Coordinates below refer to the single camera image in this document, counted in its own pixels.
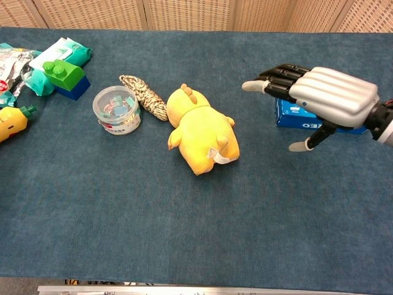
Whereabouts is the yellow plush toy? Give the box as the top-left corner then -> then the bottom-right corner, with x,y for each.
166,83 -> 241,176

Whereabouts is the clear round clip container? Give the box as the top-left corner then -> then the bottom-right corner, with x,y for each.
92,85 -> 142,136

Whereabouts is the green toy building block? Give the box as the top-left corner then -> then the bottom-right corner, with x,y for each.
42,60 -> 86,92

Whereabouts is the woven rattan folding screen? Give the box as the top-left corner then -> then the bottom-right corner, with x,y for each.
0,0 -> 393,33

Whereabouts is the blue plastic building block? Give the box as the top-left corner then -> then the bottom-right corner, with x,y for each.
53,75 -> 91,101

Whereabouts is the silver foil snack bag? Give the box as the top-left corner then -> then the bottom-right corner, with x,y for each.
0,42 -> 42,108

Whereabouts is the coiled beige patterned rope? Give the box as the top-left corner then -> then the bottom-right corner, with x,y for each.
119,74 -> 169,122

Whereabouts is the blue felt table cloth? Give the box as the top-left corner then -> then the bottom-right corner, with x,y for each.
0,26 -> 393,295

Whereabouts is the silver aluminium frame rail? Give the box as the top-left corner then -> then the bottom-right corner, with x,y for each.
37,285 -> 265,295

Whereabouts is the blue Oreo cookie box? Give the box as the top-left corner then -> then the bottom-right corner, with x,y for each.
275,98 -> 368,135

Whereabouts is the teal wet wipes pack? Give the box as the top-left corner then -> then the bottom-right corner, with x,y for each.
22,37 -> 93,97

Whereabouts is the yellow bottle with green cap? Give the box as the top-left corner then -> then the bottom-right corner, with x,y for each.
0,104 -> 38,144

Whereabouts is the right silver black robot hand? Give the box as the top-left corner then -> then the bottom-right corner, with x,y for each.
241,63 -> 381,152

